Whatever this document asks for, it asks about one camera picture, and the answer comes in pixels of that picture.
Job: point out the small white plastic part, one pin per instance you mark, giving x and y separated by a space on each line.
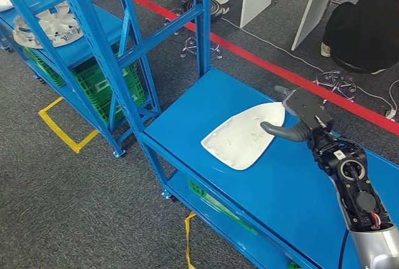
4 1

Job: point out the white plastic fan part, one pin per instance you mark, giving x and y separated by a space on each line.
62 23

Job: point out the silver black robot right arm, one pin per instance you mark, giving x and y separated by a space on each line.
361 205

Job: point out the white plastic shell part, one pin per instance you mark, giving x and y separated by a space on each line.
236 139

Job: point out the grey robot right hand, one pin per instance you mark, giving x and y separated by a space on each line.
289 134

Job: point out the blue metal shelf rack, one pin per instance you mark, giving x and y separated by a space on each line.
280 201
75 54

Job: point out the white power plug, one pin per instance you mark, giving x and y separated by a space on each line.
391 113

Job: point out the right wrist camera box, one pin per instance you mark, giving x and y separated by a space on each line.
305 106

